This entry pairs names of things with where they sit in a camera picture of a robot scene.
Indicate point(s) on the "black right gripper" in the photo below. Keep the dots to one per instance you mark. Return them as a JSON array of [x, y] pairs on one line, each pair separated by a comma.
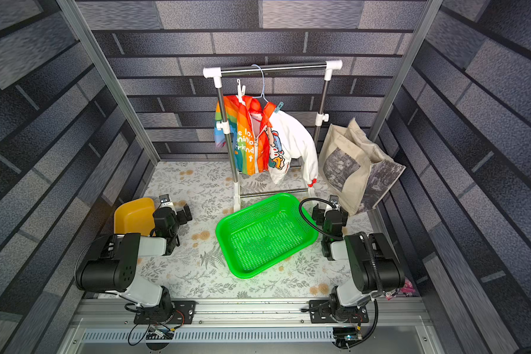
[[324, 214]]

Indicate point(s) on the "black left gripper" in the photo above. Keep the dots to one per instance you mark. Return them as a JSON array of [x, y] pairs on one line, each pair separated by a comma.
[[181, 214]]

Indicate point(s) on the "white cartoon jacket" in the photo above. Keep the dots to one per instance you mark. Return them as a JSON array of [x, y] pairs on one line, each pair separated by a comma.
[[288, 140]]

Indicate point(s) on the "teal clothespin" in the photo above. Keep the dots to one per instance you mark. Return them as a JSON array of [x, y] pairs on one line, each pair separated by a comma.
[[278, 107]]

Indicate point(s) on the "rainbow striped jacket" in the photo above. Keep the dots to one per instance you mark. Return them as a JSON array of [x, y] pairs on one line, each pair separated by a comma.
[[248, 125]]

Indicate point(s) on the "white clothespin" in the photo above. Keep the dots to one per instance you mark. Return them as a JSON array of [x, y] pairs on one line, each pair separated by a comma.
[[241, 92]]

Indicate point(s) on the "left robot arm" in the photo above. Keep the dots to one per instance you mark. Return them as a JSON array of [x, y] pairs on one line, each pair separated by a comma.
[[109, 266]]

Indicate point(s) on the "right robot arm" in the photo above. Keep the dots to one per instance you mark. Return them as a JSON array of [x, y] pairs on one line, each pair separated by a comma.
[[374, 269]]

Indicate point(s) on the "yellow plastic bowl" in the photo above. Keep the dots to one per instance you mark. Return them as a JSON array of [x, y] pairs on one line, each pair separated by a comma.
[[135, 217]]

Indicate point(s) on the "beige canvas tote bag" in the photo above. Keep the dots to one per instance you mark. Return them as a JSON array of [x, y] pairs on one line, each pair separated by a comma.
[[356, 169]]

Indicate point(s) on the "green plastic basket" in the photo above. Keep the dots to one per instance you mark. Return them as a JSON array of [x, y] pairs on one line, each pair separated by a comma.
[[264, 234]]

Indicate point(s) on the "metal clothes rack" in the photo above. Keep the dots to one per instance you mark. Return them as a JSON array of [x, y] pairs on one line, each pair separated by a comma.
[[223, 136]]

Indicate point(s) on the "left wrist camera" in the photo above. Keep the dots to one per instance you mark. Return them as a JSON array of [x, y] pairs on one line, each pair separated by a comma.
[[165, 201]]

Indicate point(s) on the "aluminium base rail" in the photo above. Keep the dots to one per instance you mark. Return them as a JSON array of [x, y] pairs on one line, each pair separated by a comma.
[[289, 325]]

